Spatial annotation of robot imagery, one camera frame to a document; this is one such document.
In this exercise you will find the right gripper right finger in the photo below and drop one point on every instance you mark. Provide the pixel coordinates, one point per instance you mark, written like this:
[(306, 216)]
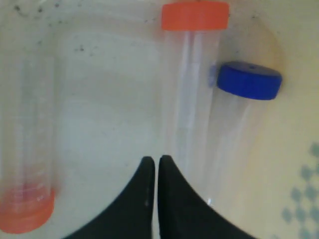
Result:
[(183, 214)]

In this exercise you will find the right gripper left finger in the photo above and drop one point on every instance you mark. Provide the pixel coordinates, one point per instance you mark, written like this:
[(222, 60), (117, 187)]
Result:
[(130, 215)]

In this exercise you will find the orange-capped tube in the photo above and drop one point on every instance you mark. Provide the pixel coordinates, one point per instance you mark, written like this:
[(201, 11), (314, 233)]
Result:
[(191, 36)]

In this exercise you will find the blue-capped tube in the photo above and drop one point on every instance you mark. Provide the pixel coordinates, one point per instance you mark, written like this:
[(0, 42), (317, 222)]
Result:
[(240, 98)]

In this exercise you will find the cream plastic bin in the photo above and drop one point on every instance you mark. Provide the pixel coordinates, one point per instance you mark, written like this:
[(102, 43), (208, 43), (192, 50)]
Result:
[(108, 108)]

